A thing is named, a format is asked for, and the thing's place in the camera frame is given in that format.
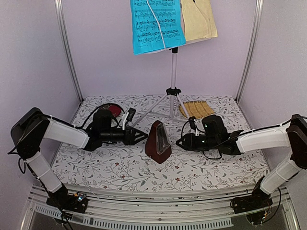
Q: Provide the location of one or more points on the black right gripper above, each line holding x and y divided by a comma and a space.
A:
190, 144

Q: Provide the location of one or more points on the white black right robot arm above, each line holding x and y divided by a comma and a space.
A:
291, 133

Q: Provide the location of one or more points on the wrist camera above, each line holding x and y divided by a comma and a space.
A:
193, 125
127, 117

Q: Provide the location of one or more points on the woven bamboo tray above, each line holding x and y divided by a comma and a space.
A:
198, 109

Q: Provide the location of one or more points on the red floral round box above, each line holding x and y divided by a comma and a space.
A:
115, 109

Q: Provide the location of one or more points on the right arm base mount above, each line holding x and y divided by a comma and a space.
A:
253, 202

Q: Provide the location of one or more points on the front aluminium rail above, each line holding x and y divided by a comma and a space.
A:
191, 210

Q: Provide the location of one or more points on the right aluminium frame post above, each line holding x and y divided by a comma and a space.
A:
251, 47

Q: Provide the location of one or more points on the dark red wooden metronome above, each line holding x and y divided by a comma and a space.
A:
150, 146

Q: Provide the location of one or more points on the white tripod music stand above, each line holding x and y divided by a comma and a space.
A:
173, 92

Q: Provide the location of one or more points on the clear plastic metronome cover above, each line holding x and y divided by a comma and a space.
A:
162, 141

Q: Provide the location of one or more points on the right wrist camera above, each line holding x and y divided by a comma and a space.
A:
193, 125

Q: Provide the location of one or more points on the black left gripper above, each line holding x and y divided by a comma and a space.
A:
130, 138

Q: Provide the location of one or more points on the aluminium frame post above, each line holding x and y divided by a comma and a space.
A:
251, 47
67, 50

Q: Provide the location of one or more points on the yellow paper sheet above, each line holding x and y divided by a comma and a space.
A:
198, 20

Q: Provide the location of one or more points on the left aluminium frame post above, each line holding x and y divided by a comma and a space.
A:
67, 50

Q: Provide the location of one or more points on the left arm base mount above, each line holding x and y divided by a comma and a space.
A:
76, 202

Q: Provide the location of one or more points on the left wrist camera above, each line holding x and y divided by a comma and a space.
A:
127, 117

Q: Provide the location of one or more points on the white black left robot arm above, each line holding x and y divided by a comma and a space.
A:
35, 129

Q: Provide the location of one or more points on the blue sheet music page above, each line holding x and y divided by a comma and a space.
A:
156, 25

